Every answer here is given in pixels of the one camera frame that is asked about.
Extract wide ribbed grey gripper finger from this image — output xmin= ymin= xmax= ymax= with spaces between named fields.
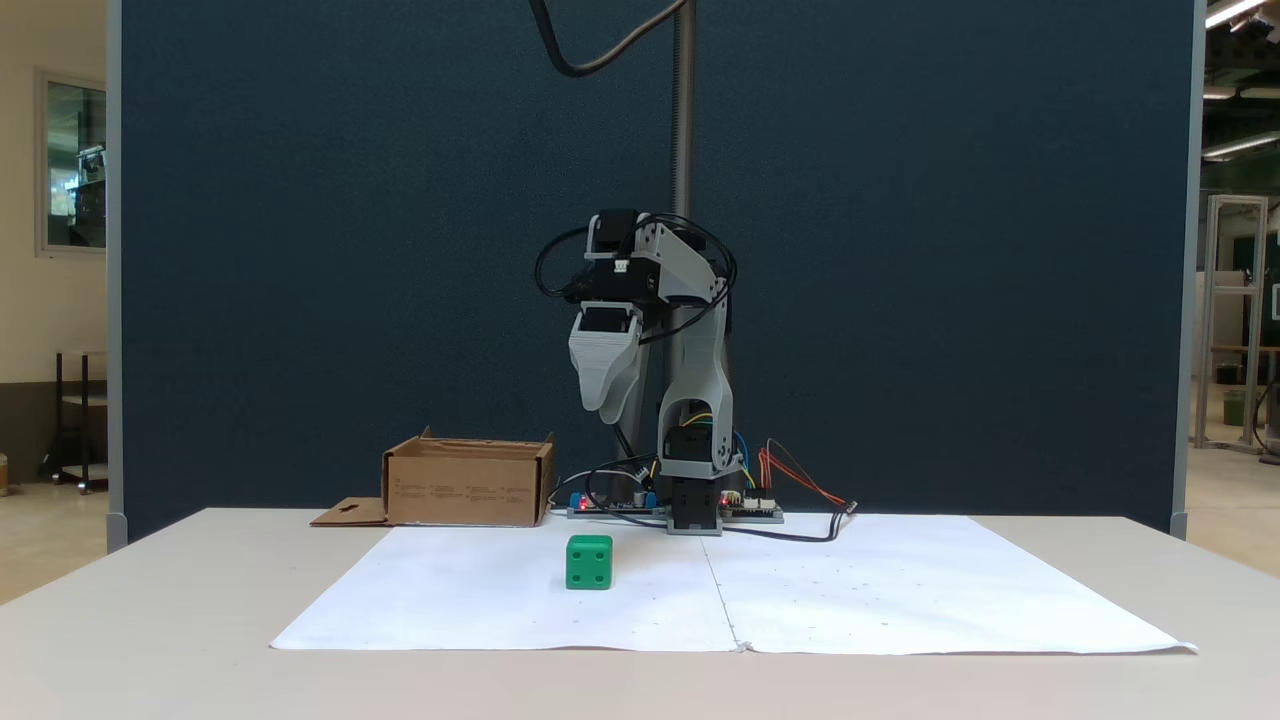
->
xmin=568 ymin=338 xmax=639 ymax=414

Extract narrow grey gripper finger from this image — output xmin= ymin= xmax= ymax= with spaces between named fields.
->
xmin=603 ymin=335 xmax=647 ymax=427

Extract green dice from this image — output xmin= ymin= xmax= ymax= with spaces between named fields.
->
xmin=565 ymin=534 xmax=615 ymax=591

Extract blue circuit board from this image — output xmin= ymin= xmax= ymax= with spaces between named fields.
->
xmin=566 ymin=488 xmax=663 ymax=519

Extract brown cardboard box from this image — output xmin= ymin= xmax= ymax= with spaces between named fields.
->
xmin=310 ymin=427 xmax=557 ymax=529

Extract metal gooseneck pole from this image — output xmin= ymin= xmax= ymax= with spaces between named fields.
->
xmin=670 ymin=0 xmax=698 ymax=401

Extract white paper sheet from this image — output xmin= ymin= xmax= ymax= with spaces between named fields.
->
xmin=698 ymin=514 xmax=1199 ymax=657
xmin=270 ymin=524 xmax=743 ymax=654

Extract dark blue partition panel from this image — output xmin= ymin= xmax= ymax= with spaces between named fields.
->
xmin=106 ymin=0 xmax=1197 ymax=543

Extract black metal shelf cart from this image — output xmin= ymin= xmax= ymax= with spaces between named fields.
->
xmin=38 ymin=349 xmax=109 ymax=495

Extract yellow jumper wire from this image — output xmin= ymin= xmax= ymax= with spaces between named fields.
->
xmin=650 ymin=410 xmax=757 ymax=491

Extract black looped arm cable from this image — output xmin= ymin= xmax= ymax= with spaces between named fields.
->
xmin=638 ymin=211 xmax=740 ymax=347
xmin=534 ymin=225 xmax=601 ymax=302

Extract black motor cable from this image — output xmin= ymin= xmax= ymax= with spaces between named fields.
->
xmin=548 ymin=455 xmax=661 ymax=513

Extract circuit board with coloured wires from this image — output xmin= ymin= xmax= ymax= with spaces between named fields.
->
xmin=720 ymin=490 xmax=785 ymax=524

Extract orange jumper wires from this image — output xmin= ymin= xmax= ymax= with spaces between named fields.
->
xmin=757 ymin=438 xmax=851 ymax=509

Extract black cable with white connector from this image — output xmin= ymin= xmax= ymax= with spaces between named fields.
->
xmin=722 ymin=500 xmax=859 ymax=544

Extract thick black camera cable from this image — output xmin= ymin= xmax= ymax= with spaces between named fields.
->
xmin=528 ymin=0 xmax=693 ymax=79

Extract framed wall window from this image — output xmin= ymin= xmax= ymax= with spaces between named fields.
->
xmin=34 ymin=67 xmax=109 ymax=259

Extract aluminium frame rack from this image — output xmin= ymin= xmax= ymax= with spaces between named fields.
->
xmin=1194 ymin=194 xmax=1271 ymax=453

